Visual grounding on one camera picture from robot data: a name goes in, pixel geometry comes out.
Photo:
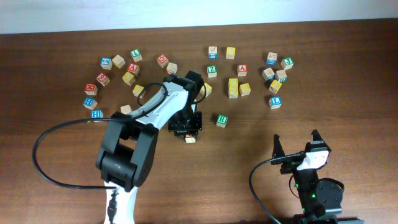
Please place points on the yellow block pair lower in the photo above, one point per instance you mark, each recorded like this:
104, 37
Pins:
233, 92

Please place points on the plain wooden block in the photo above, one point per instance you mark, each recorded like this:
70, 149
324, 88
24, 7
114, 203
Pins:
118, 61

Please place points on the blue top far right block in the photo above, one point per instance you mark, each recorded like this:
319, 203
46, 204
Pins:
271, 58

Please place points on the yellow block right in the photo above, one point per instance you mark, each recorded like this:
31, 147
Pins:
275, 86

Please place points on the wooden block red side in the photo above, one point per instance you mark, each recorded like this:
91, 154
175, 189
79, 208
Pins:
171, 68

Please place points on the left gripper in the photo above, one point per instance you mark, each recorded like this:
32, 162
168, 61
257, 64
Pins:
181, 132

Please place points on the green R block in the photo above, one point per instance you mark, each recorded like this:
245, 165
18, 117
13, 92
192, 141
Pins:
221, 120

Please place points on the wooden block green side right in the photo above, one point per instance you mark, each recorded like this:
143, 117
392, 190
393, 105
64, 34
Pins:
281, 76

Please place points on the yellow block lower left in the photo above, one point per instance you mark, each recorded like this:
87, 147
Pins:
138, 91

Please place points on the green J block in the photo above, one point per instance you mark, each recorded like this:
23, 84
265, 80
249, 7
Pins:
287, 63

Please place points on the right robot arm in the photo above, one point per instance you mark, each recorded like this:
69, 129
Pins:
320, 198

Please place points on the blue H block far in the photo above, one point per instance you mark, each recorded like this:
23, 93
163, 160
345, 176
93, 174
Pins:
90, 103

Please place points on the red circle block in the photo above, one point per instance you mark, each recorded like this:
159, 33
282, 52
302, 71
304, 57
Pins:
162, 60

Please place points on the green Z block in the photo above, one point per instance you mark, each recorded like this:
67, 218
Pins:
212, 71

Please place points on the blue L block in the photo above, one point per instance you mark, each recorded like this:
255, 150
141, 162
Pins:
275, 102

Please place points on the red 6 block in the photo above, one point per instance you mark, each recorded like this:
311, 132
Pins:
103, 79

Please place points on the yellow C block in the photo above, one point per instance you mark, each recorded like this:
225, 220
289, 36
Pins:
206, 89

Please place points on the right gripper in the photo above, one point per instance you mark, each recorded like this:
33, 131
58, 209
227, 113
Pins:
290, 165

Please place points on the wooden K block green side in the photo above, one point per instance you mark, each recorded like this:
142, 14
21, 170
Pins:
126, 109

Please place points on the yellow block upper left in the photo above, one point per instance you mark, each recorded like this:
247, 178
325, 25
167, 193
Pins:
128, 78

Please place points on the yellow block beside pair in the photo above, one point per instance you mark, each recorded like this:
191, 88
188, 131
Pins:
245, 89

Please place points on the blue h block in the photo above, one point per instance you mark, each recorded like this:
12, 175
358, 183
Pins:
96, 114
90, 103

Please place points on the blue H block near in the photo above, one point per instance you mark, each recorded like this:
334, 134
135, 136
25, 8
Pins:
96, 114

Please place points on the wooden block blue side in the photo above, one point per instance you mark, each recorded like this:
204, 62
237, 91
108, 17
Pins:
212, 52
268, 74

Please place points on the blue 5 block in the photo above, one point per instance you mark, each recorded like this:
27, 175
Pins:
106, 63

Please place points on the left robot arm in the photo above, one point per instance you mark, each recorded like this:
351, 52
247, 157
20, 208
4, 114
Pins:
127, 151

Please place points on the red a block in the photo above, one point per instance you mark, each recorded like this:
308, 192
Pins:
242, 70
133, 68

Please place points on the red I block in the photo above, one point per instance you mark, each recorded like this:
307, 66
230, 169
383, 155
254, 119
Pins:
189, 139

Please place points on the green L block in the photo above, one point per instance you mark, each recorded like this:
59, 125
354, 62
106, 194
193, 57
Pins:
136, 55

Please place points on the yellow top far block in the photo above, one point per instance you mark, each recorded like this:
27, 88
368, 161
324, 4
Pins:
230, 53

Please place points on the red M block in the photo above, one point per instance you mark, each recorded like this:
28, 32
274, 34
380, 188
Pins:
91, 89

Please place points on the wooden block blue side right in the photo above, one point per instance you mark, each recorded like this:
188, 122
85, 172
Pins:
268, 74

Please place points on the yellow block pair upper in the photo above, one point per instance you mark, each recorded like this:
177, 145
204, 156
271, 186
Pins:
233, 82

